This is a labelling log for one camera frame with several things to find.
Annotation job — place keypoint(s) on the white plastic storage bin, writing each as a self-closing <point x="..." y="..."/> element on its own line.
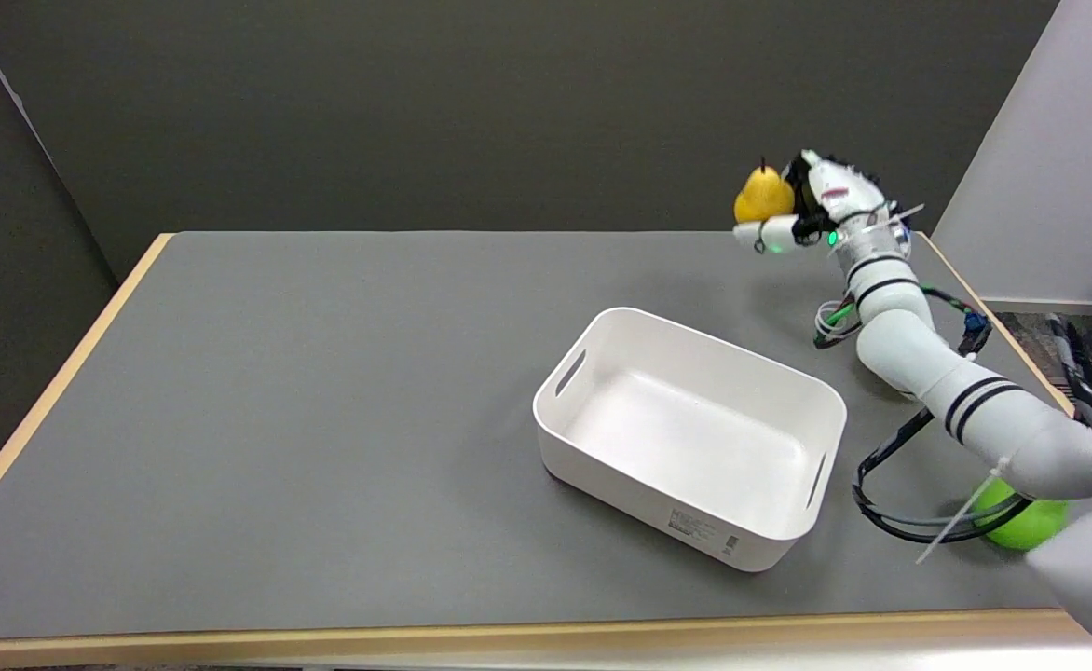
<point x="695" y="438"/>

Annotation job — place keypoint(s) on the green apple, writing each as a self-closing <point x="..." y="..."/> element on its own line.
<point x="1030" y="529"/>

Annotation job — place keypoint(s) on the yellow pear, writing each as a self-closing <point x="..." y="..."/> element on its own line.
<point x="763" y="198"/>

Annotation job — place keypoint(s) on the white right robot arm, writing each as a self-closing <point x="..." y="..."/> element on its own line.
<point x="919" y="359"/>

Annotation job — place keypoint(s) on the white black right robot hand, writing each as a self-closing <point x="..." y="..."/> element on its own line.
<point x="839" y="191"/>

